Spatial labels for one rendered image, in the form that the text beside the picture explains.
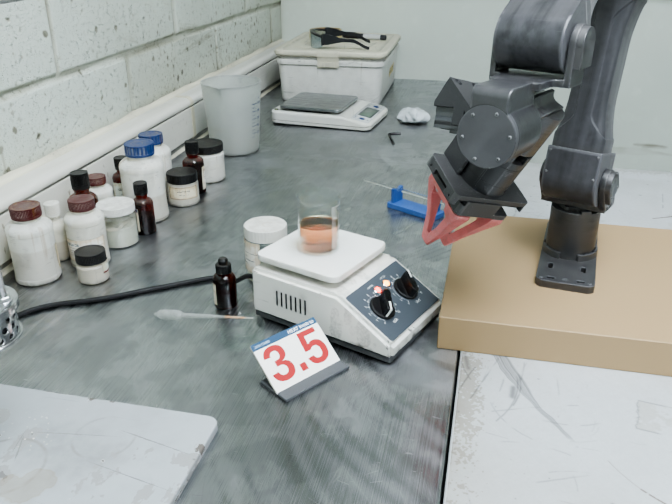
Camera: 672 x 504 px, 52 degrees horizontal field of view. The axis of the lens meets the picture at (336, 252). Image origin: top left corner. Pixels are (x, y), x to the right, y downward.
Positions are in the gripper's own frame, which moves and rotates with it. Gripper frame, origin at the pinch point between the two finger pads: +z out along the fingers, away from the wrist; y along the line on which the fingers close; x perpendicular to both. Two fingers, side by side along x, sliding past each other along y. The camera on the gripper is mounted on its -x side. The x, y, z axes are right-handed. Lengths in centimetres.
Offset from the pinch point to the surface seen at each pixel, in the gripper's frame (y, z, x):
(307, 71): -37, 44, -104
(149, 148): 20, 27, -42
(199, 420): 26.4, 15.2, 12.7
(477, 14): -91, 22, -118
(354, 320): 8.5, 9.3, 5.0
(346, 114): -37, 38, -78
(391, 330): 4.8, 8.3, 7.1
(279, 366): 17.0, 13.4, 8.0
